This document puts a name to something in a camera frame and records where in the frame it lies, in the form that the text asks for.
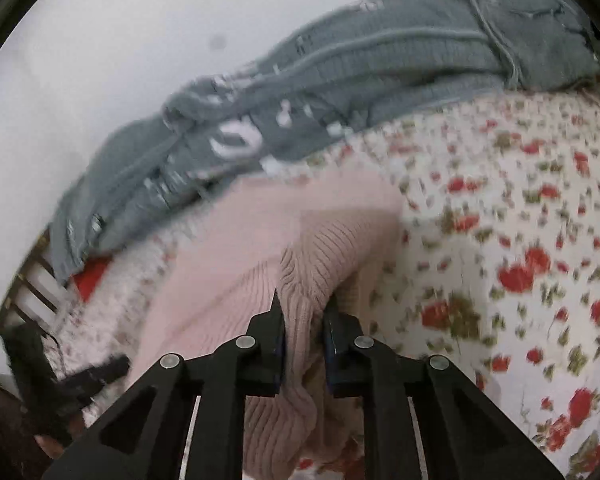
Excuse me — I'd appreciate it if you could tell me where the pink knit sweater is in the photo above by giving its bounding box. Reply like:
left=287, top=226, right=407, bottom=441
left=122, top=165, right=406, bottom=480

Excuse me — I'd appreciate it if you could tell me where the grey printed blanket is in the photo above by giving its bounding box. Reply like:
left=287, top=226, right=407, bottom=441
left=47, top=0, right=600, bottom=286

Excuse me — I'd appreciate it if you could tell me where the person's left forearm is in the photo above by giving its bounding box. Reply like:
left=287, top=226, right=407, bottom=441
left=0, top=377, right=56, bottom=480

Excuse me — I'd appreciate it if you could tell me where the floral bed sheet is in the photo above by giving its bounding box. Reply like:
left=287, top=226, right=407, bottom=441
left=55, top=72, right=600, bottom=480

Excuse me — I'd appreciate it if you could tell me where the red cloth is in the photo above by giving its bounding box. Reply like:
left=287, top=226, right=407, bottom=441
left=72, top=256, right=112, bottom=303

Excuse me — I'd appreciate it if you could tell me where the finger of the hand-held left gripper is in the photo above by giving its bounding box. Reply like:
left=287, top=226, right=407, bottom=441
left=62, top=354, right=132, bottom=397

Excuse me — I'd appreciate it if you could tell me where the person's left hand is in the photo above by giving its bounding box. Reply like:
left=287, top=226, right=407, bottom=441
left=34, top=430, right=76, bottom=462

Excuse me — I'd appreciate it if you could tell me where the wooden bed headboard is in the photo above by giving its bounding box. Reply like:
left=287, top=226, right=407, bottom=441
left=0, top=225, right=68, bottom=333

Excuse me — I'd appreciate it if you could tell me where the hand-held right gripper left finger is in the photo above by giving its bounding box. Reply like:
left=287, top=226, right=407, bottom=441
left=40, top=290, right=287, bottom=480

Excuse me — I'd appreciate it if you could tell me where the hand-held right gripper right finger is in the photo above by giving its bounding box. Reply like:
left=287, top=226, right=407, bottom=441
left=322, top=294, right=567, bottom=480

